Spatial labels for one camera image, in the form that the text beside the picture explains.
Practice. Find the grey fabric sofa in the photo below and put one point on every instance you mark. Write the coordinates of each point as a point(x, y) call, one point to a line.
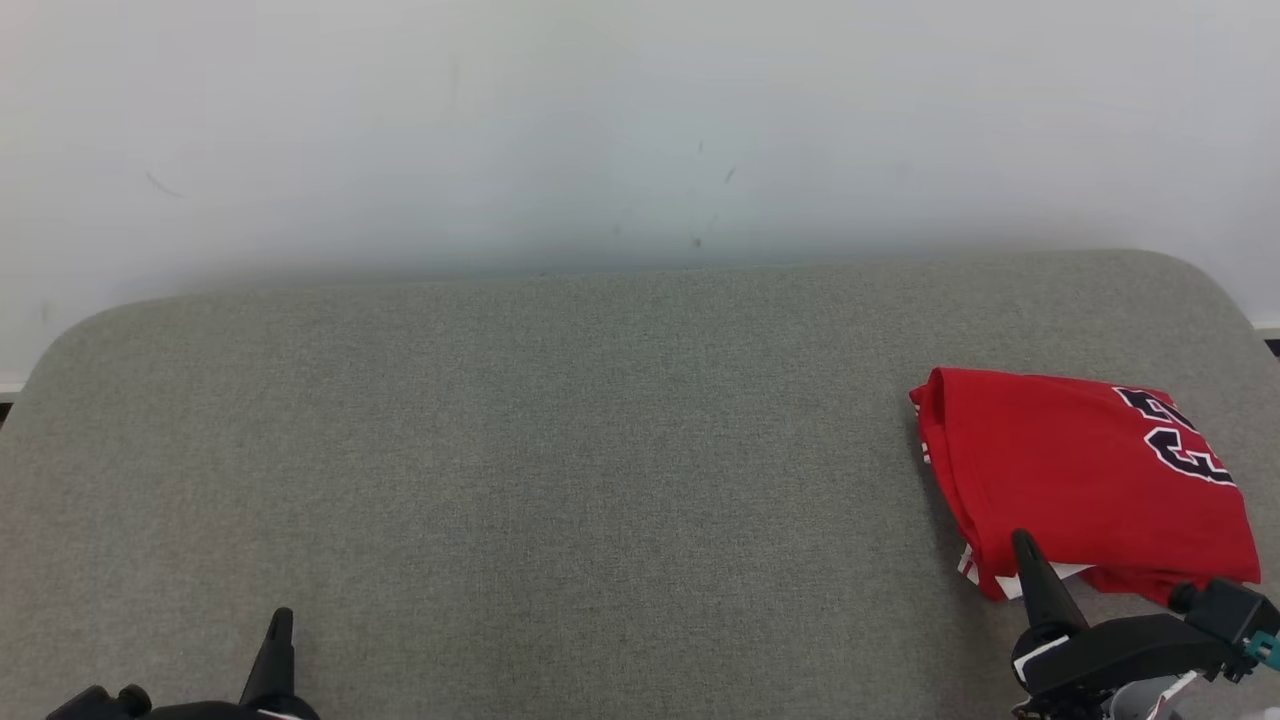
point(500, 480)

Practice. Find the red shorts with white trim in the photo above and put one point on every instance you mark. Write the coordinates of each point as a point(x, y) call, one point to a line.
point(1005, 588)

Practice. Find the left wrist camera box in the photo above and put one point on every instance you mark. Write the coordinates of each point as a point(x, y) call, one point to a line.
point(95, 705)

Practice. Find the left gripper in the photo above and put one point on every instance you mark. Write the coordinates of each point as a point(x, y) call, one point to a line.
point(220, 712)

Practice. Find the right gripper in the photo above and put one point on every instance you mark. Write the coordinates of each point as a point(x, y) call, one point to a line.
point(1120, 655)

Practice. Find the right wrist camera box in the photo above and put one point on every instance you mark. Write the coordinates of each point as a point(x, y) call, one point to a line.
point(1225, 610)

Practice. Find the red jersey with white sleeves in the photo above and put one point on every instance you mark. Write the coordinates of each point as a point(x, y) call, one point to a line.
point(1060, 470)

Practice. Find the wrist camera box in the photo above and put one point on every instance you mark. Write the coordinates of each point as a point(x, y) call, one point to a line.
point(1225, 610)
point(95, 705)

